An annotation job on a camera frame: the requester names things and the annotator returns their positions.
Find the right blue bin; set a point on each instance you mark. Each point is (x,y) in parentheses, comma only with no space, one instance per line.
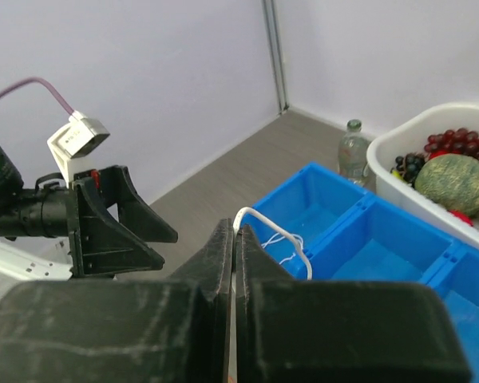
(457,283)

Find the green melon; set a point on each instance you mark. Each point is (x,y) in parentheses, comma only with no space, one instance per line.
(452,181)

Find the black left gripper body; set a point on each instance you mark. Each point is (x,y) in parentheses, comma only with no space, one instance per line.
(71,212)

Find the dark grape bunch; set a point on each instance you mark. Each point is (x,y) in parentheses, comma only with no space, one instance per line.
(406,168)

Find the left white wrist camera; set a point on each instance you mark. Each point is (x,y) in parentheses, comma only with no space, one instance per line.
(73,142)

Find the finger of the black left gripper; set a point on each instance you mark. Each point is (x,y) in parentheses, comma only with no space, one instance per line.
(116,188)
(106,246)

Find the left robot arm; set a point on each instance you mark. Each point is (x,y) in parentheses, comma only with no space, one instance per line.
(17,204)

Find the clear glass bottle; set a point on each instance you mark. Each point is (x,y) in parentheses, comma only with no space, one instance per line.
(352,149)

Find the red grape bunch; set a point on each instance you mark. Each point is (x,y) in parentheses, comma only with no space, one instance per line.
(461,141)

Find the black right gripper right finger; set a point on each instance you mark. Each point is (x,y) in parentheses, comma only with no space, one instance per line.
(291,330)

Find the white plastic basket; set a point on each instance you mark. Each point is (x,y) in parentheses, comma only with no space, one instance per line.
(411,137)

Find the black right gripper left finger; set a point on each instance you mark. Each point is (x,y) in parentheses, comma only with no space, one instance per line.
(94,330)

